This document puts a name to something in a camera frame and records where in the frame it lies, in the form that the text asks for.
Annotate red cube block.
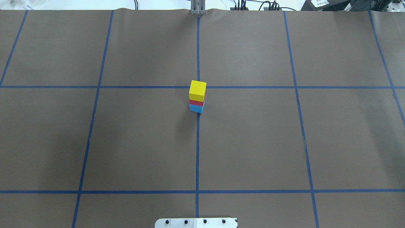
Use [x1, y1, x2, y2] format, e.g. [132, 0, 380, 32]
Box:
[189, 99, 205, 107]

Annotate blue cube block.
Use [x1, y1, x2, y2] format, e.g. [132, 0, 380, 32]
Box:
[189, 104, 204, 114]

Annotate aluminium frame post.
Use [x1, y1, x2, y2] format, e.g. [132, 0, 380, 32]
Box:
[190, 0, 206, 16]

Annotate yellow cube block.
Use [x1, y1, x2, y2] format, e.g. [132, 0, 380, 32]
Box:
[189, 80, 207, 102]

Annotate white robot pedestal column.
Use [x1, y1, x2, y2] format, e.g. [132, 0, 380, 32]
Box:
[154, 218, 238, 228]

